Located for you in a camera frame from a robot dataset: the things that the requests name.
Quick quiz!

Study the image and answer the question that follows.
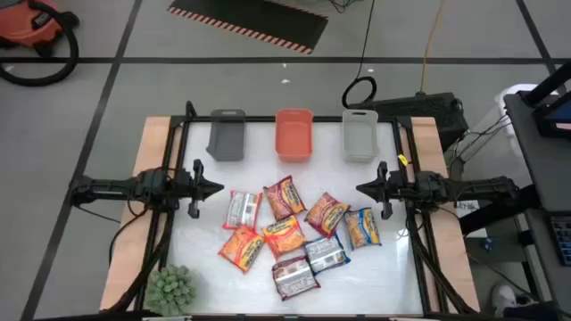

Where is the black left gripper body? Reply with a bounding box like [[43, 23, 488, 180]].
[[172, 171, 197, 209]]

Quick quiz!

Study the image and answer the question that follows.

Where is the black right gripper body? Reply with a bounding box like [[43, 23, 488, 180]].
[[382, 172, 419, 207]]

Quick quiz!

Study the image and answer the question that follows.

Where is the blue ramen noodle pack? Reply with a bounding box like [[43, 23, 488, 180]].
[[304, 231, 352, 275], [344, 207, 383, 251]]

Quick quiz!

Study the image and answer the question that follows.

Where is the orange ramen noodle pack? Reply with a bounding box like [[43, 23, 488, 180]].
[[261, 215, 308, 260], [222, 190, 263, 232], [218, 225, 267, 274]]

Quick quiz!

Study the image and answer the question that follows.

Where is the maroon ramen noodle pack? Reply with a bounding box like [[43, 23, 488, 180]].
[[304, 192, 352, 239], [262, 175, 308, 222], [271, 255, 322, 302]]

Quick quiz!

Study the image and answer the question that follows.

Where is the dark grey plastic bin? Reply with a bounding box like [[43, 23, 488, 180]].
[[205, 109, 247, 162]]

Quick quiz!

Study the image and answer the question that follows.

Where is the light grey plastic bin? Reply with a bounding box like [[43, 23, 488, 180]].
[[341, 109, 380, 164]]

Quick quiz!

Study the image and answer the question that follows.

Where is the white paper sheet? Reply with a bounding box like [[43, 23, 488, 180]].
[[454, 200, 490, 240]]

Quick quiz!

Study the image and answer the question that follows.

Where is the black computer case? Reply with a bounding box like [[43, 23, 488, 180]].
[[347, 91, 470, 152]]

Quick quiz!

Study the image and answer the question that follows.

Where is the orange plastic bin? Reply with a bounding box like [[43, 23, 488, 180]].
[[274, 108, 315, 163]]

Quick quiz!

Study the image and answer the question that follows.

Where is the black cart beam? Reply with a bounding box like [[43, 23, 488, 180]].
[[459, 185, 543, 236]]

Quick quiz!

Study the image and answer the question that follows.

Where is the green artificial plant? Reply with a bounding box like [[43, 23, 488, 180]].
[[144, 263, 198, 317]]

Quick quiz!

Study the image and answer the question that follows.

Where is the white waste bin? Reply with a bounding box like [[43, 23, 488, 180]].
[[493, 82, 540, 135]]

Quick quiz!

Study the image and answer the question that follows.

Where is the grey equipment cart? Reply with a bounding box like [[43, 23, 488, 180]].
[[502, 88, 571, 313]]

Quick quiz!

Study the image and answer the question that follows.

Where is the person's white shoe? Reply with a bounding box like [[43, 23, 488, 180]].
[[490, 284, 519, 318]]

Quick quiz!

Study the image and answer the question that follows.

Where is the black hazard-striped floor mat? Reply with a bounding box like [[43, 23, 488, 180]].
[[167, 0, 330, 55]]

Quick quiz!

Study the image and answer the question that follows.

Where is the black keyboard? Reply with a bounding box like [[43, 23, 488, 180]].
[[549, 215, 571, 268]]

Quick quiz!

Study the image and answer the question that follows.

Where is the black screen device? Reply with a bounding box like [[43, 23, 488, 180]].
[[533, 91, 571, 139]]

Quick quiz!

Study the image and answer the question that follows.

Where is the red vacuum cleaner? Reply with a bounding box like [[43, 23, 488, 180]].
[[0, 0, 81, 87]]

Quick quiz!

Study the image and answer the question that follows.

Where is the orange shop vacuum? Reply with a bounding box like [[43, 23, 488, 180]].
[[0, 0, 80, 58]]

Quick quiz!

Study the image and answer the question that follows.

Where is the black cable bundle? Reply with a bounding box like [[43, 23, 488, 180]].
[[106, 195, 176, 313], [403, 209, 478, 316]]

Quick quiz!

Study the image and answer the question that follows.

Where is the yellow cable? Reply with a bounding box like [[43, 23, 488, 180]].
[[418, 0, 447, 95]]

